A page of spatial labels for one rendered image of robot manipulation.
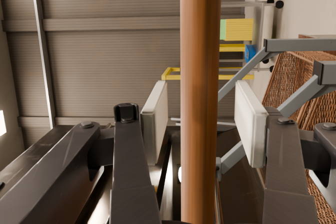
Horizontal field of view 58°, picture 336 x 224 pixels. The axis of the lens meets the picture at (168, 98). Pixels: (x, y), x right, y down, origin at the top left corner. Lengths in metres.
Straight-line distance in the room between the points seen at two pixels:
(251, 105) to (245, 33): 6.22
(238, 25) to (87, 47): 4.10
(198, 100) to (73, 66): 8.47
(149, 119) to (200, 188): 0.12
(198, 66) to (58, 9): 8.49
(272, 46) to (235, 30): 5.24
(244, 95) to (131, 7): 7.93
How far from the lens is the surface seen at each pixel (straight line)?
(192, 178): 0.26
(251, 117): 0.16
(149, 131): 0.15
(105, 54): 8.34
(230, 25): 6.34
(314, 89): 0.67
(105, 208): 1.23
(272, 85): 1.82
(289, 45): 1.13
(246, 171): 1.42
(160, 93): 0.18
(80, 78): 8.69
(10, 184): 1.52
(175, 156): 1.94
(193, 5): 0.22
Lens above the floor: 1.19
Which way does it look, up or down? 5 degrees up
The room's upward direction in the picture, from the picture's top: 90 degrees counter-clockwise
